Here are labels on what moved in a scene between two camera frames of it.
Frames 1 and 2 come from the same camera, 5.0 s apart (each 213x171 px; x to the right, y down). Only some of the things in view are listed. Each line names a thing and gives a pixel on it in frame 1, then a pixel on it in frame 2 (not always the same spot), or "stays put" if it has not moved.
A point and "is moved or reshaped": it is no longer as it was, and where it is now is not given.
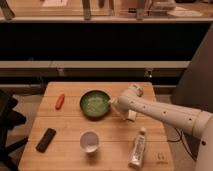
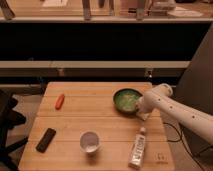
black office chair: [8, 120] stays put
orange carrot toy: [59, 102] stays put
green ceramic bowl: [95, 103] is moved or reshaped
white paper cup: [89, 141] stays put
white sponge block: [132, 115] -> [143, 115]
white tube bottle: [138, 150] stays put
